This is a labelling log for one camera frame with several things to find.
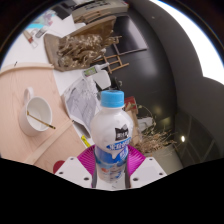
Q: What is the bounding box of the dark wall screen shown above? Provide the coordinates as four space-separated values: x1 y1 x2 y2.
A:
111 14 149 57

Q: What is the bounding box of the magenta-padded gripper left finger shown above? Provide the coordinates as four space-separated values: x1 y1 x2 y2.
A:
54 145 98 189

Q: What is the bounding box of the beige cabinet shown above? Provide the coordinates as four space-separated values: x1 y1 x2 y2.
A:
71 0 129 24

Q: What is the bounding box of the dried plant in grey pot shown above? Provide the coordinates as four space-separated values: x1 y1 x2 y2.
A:
128 104 184 168

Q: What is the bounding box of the light wooden panel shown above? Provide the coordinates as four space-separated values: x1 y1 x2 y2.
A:
0 62 88 174

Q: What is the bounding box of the open newspaper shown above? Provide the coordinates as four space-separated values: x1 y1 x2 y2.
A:
61 77 101 134

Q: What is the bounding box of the white plastic chair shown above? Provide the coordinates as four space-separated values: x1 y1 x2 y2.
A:
91 69 112 91

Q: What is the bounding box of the thin wooden stick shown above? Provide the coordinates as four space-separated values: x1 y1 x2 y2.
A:
26 110 57 130

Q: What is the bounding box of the brown relief sculpture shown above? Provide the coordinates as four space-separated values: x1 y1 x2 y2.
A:
43 14 123 73

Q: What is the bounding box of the white bottle with blue cap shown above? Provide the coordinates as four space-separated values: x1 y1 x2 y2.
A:
89 89 134 184

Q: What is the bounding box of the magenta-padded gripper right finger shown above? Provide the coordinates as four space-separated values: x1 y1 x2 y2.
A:
125 145 168 190

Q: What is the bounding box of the white ceramic mug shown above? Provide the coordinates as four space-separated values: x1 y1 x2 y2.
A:
18 86 54 137

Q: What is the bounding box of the small bottle with green label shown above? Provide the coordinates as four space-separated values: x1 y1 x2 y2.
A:
83 62 110 78

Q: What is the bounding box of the wooden easel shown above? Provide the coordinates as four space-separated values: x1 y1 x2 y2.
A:
96 53 130 75

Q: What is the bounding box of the flat round red coaster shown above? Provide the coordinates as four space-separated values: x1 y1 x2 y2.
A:
52 159 66 174

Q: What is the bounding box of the red box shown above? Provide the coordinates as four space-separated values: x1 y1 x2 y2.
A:
124 96 138 107

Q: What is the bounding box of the yellow marker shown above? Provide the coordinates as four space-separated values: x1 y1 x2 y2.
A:
80 134 92 148

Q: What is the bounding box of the wooden handled brush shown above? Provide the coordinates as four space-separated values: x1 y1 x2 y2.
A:
23 29 39 49

